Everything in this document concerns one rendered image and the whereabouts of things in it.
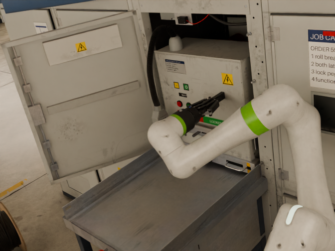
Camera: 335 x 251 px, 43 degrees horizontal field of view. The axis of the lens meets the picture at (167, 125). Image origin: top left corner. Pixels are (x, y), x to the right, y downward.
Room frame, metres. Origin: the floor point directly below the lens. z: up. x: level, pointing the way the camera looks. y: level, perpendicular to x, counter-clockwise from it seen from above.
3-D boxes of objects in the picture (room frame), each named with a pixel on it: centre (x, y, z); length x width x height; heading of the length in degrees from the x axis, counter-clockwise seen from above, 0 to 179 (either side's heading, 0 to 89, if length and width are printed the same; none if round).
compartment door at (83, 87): (1.99, 0.34, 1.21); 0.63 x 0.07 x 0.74; 105
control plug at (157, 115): (1.90, 0.02, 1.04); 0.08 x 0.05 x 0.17; 131
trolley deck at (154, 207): (1.57, 0.08, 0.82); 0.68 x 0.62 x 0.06; 131
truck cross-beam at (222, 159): (1.79, -0.18, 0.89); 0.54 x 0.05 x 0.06; 41
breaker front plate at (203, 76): (1.78, -0.17, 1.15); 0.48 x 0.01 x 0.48; 41
